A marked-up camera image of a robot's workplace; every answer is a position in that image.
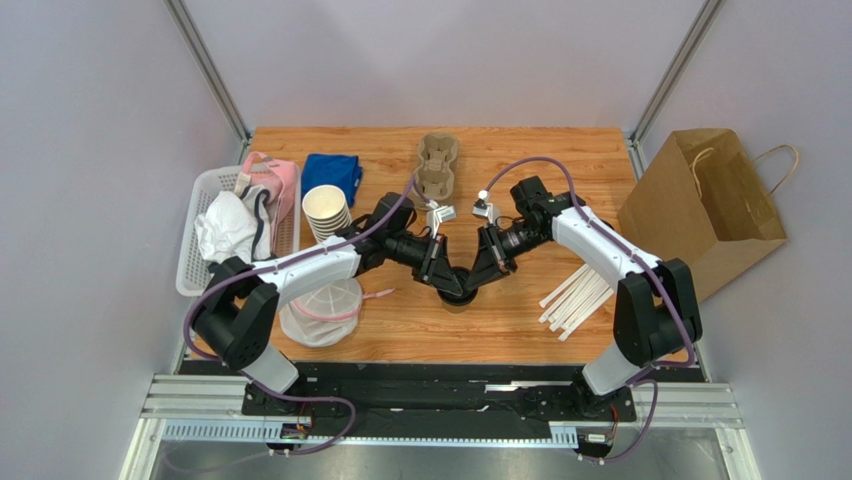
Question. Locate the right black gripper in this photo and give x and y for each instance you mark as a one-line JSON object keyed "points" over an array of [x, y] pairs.
{"points": [[490, 252]]}

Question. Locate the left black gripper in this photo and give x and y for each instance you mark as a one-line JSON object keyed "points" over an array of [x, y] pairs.
{"points": [[436, 266]]}

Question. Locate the black cup lid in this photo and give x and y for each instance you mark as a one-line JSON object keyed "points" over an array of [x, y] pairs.
{"points": [[462, 275]]}

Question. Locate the paper coffee cup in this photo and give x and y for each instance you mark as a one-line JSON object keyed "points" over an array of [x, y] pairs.
{"points": [[456, 307]]}

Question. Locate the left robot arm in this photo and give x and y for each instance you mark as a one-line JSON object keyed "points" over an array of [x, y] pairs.
{"points": [[235, 314]]}

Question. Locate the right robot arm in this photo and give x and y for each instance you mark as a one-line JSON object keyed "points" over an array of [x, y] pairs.
{"points": [[656, 311]]}

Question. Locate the bundle of white straws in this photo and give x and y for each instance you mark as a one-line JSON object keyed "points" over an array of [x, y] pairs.
{"points": [[575, 300]]}

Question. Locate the cardboard cup carrier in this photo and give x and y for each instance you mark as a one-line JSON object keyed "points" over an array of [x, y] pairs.
{"points": [[435, 175]]}

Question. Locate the white mesh food cover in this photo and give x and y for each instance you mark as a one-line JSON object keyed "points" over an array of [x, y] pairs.
{"points": [[325, 316]]}

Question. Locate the stack of paper cups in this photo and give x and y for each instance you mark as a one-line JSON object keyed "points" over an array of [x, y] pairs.
{"points": [[326, 210]]}

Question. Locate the blue folded cloth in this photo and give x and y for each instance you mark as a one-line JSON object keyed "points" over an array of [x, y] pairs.
{"points": [[342, 171]]}

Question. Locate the pink cloth bag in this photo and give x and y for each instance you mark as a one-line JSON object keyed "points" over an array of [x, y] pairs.
{"points": [[279, 177]]}

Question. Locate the white crumpled cloth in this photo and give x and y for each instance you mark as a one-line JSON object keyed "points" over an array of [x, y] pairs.
{"points": [[235, 226]]}

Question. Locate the brown paper bag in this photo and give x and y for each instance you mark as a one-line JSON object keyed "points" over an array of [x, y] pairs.
{"points": [[702, 200]]}

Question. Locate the white plastic basket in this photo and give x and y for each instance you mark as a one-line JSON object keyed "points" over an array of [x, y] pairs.
{"points": [[192, 271]]}

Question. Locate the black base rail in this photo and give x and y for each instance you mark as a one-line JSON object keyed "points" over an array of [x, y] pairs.
{"points": [[437, 401]]}

